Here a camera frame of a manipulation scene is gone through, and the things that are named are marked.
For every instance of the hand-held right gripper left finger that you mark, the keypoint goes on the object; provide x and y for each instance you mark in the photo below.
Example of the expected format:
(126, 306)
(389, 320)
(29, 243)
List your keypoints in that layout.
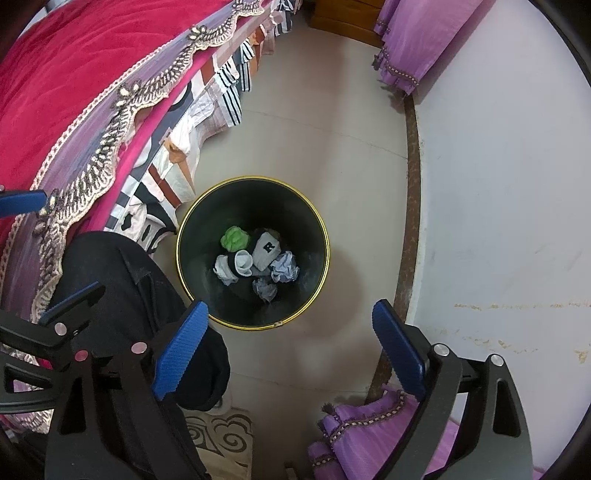
(182, 350)

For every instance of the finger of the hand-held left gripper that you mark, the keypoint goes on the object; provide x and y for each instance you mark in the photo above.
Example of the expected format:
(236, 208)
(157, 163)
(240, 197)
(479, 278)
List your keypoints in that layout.
(23, 201)
(74, 300)

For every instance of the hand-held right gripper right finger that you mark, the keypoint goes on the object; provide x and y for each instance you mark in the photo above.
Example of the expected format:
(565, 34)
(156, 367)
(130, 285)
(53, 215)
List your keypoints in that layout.
(399, 350)

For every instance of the white and grey sock ball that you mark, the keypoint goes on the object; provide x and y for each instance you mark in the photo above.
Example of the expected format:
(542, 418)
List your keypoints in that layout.
(238, 265)

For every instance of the small grey paper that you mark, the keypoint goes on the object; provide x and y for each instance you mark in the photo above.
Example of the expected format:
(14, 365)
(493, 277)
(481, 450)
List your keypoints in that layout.
(265, 288)

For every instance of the white sock with black mark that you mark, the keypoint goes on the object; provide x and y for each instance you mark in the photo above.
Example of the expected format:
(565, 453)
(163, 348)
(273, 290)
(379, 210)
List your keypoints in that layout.
(263, 258)

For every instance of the lime green item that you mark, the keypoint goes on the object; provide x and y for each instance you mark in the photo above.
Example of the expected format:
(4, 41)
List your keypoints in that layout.
(234, 237)

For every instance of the large white paper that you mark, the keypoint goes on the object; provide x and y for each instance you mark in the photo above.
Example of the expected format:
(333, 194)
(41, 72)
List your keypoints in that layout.
(284, 267)

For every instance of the black bin with gold rim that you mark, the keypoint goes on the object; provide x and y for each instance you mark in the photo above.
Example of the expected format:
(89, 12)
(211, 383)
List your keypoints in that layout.
(295, 221)

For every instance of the person's leg in dark trousers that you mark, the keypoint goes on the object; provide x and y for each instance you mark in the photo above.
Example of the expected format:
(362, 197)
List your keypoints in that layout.
(129, 286)

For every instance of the beige swirl patterned mat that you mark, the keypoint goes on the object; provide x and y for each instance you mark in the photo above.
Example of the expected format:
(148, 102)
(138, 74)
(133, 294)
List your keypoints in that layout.
(221, 438)

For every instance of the purple curtain with fringe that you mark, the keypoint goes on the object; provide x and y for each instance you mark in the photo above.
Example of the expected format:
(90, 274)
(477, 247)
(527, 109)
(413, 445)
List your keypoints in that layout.
(364, 443)
(415, 41)

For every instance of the striped patterned bed sheet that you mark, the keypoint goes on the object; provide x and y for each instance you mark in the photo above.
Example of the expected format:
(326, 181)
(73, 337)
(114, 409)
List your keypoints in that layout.
(161, 180)

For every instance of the red velvet bed cover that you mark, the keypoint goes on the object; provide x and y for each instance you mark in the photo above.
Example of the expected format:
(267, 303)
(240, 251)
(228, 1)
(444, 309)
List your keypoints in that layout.
(69, 60)

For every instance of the brown baseboard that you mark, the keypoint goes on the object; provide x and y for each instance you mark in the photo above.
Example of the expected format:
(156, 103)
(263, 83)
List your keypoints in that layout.
(412, 184)

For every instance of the wooden cabinet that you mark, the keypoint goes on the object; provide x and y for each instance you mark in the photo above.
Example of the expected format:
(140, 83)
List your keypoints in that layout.
(346, 18)

